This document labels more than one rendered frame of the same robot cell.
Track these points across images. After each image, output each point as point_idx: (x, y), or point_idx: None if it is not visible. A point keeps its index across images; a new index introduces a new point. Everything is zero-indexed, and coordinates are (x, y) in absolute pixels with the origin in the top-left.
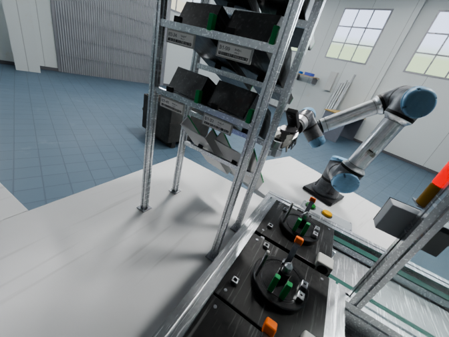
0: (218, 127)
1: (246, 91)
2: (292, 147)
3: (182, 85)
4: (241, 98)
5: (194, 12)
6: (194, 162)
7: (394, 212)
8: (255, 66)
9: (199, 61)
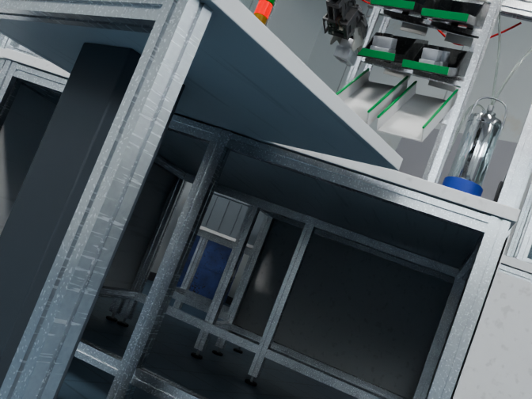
0: (394, 74)
1: (399, 37)
2: (324, 28)
3: (455, 66)
4: (397, 44)
5: (476, 12)
6: (470, 194)
7: None
8: (410, 13)
9: (481, 30)
